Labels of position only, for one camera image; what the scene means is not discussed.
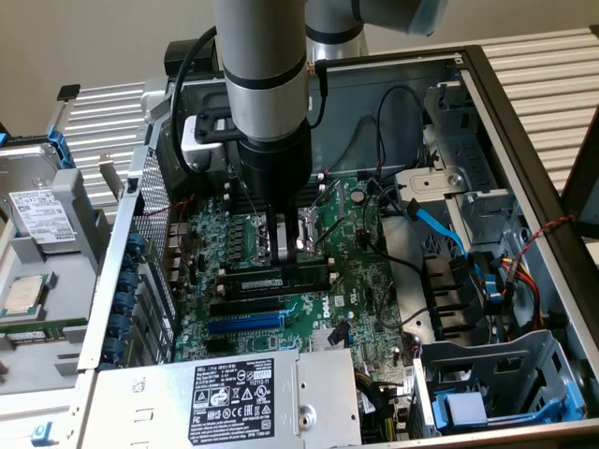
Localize dark brown panel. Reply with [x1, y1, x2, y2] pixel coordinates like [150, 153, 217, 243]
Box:
[558, 106, 599, 240]

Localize blue expansion slot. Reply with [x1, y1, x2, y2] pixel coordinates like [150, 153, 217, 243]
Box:
[207, 313, 286, 335]

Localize red yellow power wires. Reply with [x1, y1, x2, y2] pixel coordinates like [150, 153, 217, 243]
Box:
[498, 253, 548, 329]

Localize blue card retainer clip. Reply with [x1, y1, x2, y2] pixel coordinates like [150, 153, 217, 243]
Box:
[111, 292, 138, 317]
[101, 337, 127, 363]
[108, 313, 134, 340]
[124, 232, 149, 257]
[116, 268, 141, 294]

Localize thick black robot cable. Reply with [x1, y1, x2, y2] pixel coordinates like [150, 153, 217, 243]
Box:
[168, 25, 219, 175]

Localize black box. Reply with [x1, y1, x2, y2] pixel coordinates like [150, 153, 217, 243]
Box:
[164, 39, 224, 77]

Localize grey parts rack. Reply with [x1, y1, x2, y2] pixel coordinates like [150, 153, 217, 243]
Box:
[0, 135, 116, 392]

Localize silver CPU chip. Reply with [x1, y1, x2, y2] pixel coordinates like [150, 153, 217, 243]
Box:
[2, 274, 49, 318]

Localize grey disk bay cage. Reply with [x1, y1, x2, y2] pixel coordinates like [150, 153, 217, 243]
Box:
[413, 328, 589, 441]

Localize thin metal locking lever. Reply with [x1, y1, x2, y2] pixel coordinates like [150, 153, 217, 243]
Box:
[227, 166, 263, 224]
[315, 217, 356, 246]

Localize silver power supply unit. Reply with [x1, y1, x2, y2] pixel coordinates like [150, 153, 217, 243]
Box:
[91, 348, 364, 449]

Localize long red black twisted wire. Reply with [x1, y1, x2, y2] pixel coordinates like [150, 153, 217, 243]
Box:
[506, 214, 580, 273]

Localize blue SATA connector wire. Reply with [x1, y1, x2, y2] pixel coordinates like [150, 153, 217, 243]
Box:
[469, 253, 499, 303]

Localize metal CPU socket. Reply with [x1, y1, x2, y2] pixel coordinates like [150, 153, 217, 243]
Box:
[252, 205, 327, 266]

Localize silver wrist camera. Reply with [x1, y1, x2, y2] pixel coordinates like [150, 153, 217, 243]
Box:
[181, 109, 242, 173]

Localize grey optical drive bay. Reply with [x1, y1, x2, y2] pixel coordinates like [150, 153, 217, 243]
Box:
[395, 80, 521, 250]

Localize low black looped wire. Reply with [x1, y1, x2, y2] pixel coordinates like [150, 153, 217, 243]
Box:
[327, 116, 384, 177]

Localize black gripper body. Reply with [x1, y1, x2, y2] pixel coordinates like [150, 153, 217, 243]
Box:
[235, 118, 314, 212]

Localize blue disk bay latch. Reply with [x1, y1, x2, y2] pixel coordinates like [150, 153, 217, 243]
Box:
[431, 379, 587, 434]

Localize small blue table latch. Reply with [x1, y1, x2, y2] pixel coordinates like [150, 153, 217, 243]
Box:
[31, 420, 54, 447]

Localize silver expansion card bracket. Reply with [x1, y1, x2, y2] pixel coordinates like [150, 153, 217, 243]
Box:
[97, 152, 126, 203]

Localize green Dell motherboard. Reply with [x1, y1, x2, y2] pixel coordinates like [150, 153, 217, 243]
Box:
[170, 175, 422, 449]

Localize black fan shroud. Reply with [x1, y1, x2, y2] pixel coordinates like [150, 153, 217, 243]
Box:
[420, 252, 490, 345]

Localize black yellow power wire bundle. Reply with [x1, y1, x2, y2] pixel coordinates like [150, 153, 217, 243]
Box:
[354, 369, 411, 446]

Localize small silver heatsink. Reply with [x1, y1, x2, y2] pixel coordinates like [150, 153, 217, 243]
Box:
[309, 326, 352, 354]

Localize blue disk caddy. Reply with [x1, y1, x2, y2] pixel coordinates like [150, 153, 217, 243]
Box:
[0, 128, 77, 172]

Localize silver hard disk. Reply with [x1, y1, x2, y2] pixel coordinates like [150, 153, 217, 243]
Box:
[0, 142, 79, 247]

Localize thin black antenna wire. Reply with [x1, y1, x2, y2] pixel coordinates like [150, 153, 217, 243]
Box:
[305, 59, 329, 129]

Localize open grey PC case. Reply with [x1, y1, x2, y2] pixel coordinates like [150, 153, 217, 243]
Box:
[77, 44, 599, 449]

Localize short red black wire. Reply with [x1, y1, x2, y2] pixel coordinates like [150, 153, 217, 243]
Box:
[141, 196, 196, 218]

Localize long black expansion slot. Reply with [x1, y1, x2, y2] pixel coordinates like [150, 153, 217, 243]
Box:
[209, 296, 283, 318]

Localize tall black looped wire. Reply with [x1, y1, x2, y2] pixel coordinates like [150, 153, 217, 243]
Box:
[375, 85, 426, 184]

